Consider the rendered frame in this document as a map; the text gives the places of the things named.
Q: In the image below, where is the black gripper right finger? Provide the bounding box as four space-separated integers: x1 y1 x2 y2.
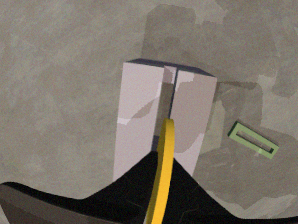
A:
161 157 298 224

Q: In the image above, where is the thin gold coin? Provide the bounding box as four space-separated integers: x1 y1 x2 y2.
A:
146 119 174 224

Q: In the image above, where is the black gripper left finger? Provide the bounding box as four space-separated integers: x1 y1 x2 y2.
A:
0 151 157 224

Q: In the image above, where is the green slotted holder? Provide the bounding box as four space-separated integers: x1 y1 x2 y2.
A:
227 121 279 160

